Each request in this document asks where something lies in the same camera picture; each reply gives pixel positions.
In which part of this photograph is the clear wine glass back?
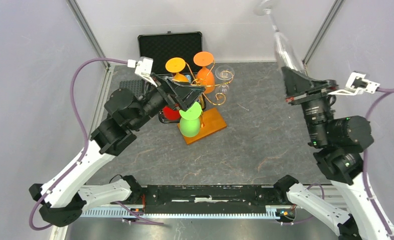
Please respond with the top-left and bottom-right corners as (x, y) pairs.
(215, 65), (235, 94)

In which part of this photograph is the gold wire glass rack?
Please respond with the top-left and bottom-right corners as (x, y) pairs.
(190, 58), (235, 106)

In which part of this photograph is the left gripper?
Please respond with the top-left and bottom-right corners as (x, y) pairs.
(130, 73), (205, 131)

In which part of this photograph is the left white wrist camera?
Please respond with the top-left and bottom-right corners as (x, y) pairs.
(135, 57), (158, 87)

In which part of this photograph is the clear wine glass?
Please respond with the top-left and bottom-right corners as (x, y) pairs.
(215, 65), (235, 94)
(254, 0), (305, 74)

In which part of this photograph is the orange wine glass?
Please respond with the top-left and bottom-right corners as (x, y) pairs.
(193, 51), (215, 94)

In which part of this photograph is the yellow wine glass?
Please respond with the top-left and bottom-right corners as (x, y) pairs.
(165, 57), (189, 83)

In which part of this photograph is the black poker chip case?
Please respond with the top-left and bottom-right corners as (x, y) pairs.
(137, 31), (203, 75)

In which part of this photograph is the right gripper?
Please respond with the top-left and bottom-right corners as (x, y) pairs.
(281, 64), (337, 145)

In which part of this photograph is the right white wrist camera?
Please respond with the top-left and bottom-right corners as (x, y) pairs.
(328, 71), (380, 96)

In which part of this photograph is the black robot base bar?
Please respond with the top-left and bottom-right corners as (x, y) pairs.
(124, 184), (281, 214)

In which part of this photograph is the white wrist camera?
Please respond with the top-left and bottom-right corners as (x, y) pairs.
(135, 57), (158, 87)
(328, 71), (380, 96)

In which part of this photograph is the clear wine glass front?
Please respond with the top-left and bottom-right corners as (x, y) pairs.
(254, 0), (305, 74)

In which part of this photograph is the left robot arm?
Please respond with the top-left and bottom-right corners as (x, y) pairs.
(29, 74), (205, 227)

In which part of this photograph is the green wine glass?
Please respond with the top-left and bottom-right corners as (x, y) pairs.
(179, 102), (202, 138)

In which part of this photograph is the white slotted cable duct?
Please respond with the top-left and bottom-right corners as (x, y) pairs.
(81, 205), (293, 220)

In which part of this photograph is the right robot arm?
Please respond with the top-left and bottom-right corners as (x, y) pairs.
(273, 66), (394, 240)

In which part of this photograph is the orange wooden rack base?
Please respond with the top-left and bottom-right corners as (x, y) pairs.
(183, 107), (227, 145)

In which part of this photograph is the red wine glass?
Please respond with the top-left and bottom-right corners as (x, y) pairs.
(162, 106), (181, 121)

